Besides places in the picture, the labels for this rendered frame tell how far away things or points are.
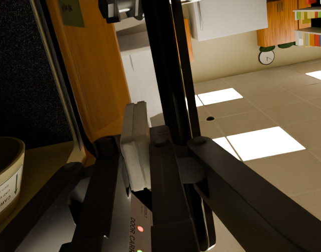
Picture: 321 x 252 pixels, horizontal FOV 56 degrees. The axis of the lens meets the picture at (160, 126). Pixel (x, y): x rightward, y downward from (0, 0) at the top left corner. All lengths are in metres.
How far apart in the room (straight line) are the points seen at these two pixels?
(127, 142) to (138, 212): 0.29
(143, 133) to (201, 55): 5.70
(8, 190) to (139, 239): 0.16
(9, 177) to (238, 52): 5.80
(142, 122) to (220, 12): 5.01
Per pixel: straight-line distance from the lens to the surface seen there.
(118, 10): 0.20
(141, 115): 0.19
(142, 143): 0.15
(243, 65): 6.08
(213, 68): 5.94
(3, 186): 0.32
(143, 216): 0.44
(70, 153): 0.44
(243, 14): 5.27
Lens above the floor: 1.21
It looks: 21 degrees up
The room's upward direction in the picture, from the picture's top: 169 degrees clockwise
